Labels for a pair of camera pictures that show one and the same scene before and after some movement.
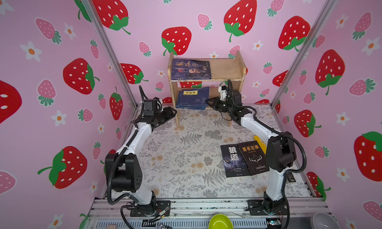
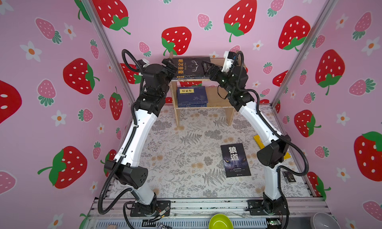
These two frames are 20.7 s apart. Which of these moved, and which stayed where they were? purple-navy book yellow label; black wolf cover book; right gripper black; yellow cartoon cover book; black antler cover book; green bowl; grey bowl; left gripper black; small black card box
Moved: black antler cover book; purple-navy book yellow label; left gripper black; right gripper black
Stayed: grey bowl; green bowl; yellow cartoon cover book; black wolf cover book; small black card box
